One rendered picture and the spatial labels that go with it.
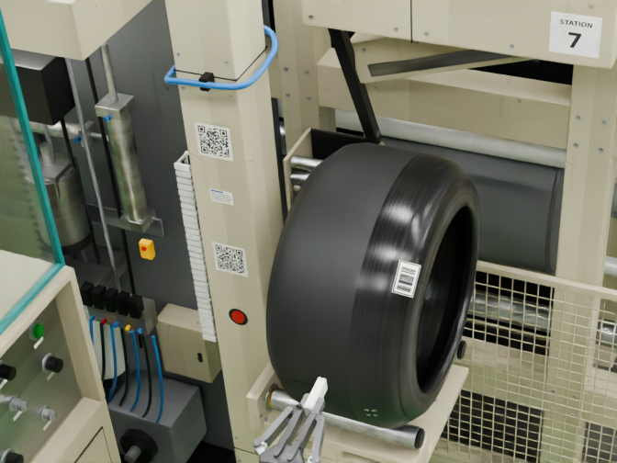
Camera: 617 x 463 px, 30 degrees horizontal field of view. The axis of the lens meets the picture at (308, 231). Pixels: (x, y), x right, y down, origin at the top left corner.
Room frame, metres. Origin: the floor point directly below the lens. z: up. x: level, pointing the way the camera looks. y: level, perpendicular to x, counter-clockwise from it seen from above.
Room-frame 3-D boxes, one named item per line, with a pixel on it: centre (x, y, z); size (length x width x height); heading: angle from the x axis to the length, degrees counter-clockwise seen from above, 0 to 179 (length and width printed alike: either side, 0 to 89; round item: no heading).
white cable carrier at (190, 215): (1.92, 0.23, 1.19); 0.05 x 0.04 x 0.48; 153
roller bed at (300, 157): (2.25, -0.08, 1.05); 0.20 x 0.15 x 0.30; 63
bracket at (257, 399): (1.89, 0.06, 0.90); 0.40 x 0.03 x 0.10; 153
